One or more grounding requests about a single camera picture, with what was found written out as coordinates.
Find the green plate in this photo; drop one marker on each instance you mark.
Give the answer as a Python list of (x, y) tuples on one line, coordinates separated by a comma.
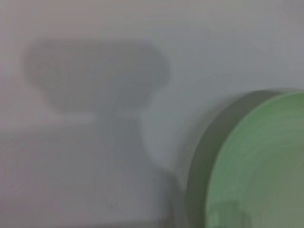
[(261, 154)]

